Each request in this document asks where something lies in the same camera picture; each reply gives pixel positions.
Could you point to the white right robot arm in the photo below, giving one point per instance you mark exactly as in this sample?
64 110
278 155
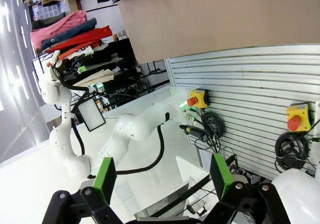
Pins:
295 191

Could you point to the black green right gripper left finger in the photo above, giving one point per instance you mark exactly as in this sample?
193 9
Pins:
105 181

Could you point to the beige flat boards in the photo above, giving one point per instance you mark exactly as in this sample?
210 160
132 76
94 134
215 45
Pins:
100 75

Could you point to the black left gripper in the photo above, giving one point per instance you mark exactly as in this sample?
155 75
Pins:
66 70

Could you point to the yellow emergency stop button box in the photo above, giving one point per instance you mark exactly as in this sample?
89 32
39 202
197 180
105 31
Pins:
298 115
200 97

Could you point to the navy folded garment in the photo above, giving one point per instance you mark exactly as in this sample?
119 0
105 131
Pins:
75 30

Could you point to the grey metal control box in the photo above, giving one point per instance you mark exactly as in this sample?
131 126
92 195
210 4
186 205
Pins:
172 199

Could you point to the white light panel black frame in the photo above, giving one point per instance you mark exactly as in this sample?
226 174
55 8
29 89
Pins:
91 115

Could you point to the pink folded garment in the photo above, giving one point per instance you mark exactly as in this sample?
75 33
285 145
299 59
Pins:
57 26

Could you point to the clear plastic organizer box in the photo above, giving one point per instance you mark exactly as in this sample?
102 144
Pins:
50 11

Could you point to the black shelf unit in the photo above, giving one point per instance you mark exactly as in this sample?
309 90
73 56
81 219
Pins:
120 49

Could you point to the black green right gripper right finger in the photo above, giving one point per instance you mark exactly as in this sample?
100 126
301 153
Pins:
220 176

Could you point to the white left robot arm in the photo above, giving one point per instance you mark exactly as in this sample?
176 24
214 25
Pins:
135 126

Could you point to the orange red folded garment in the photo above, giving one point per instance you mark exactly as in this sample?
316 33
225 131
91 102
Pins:
75 50

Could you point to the aluminium profile base plate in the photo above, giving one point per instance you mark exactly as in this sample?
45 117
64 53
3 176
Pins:
250 84

